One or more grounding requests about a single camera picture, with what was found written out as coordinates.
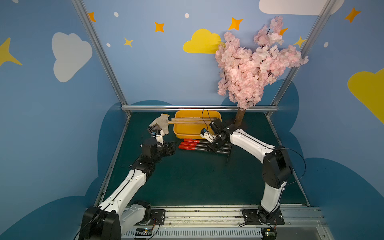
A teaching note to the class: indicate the wooden handle hoe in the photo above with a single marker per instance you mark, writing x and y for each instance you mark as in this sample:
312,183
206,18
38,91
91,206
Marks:
192,119
188,122

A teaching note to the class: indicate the aluminium front rail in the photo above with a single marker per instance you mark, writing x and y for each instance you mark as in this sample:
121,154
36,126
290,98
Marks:
227,222

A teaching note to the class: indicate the small brown slotted scoop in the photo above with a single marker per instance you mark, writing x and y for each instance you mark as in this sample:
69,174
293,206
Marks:
154,130

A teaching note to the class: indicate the red handle tool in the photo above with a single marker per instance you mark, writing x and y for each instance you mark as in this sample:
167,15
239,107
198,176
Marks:
201,149
201,145
197,141

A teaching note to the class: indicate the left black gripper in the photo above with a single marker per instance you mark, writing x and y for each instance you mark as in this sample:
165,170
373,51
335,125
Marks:
168,148

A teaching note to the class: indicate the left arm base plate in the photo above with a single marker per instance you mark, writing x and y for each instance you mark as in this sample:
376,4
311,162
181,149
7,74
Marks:
156,217

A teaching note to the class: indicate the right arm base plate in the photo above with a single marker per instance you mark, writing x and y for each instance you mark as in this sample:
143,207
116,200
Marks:
262,217

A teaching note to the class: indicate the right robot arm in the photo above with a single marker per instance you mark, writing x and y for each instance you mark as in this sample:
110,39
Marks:
277,165

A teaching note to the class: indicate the white knitted work glove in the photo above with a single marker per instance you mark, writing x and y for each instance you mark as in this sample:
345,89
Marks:
162,122

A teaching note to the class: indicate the pink blossom artificial tree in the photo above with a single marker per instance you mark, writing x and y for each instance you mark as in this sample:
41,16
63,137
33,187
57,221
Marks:
245,73

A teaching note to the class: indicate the yellow plastic storage box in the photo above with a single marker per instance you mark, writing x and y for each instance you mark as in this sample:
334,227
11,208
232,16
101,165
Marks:
193,131

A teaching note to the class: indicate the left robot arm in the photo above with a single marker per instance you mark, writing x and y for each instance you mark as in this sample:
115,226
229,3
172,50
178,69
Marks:
110,219

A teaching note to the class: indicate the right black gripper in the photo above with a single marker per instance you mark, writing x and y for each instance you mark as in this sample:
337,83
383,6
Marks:
218,142

